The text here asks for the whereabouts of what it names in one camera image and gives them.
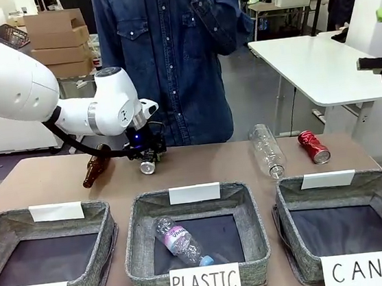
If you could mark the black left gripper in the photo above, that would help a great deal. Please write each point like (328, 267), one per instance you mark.
(144, 138)

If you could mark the silver aluminium can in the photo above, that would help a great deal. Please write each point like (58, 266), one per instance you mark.
(148, 167)

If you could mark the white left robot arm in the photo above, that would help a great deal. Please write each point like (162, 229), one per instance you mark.
(5, 88)

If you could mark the person's left denim forearm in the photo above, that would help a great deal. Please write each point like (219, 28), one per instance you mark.
(225, 21)

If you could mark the grey fabric basket plastic label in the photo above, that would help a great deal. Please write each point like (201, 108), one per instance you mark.
(133, 242)

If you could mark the grey fabric basket bottle label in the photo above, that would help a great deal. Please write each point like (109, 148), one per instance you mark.
(97, 229)

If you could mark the crushed red can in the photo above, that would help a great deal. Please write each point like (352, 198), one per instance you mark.
(313, 146)

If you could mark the white CAN paper sign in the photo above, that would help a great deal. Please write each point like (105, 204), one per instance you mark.
(359, 270)

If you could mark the brown glass bottle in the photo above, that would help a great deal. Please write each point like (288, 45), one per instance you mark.
(95, 169)

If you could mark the blank white card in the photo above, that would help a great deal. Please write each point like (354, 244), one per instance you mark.
(194, 193)
(327, 180)
(56, 212)

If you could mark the white side table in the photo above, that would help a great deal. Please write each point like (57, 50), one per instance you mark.
(306, 64)

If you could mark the person in denim shirt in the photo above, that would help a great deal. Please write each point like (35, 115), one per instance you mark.
(161, 67)

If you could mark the plastic bottle with blue cap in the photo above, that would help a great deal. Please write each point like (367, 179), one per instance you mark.
(179, 241)

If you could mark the background work table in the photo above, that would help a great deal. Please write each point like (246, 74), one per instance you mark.
(276, 10)

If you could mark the cardboard box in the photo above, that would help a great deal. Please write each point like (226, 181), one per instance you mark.
(63, 54)
(72, 68)
(54, 21)
(61, 37)

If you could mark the clear empty plastic bottle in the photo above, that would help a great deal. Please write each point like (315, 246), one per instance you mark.
(268, 151)

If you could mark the white PLASTIC paper sign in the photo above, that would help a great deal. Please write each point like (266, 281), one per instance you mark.
(205, 284)

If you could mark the black plastic crate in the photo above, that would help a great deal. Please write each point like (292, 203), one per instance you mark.
(9, 36)

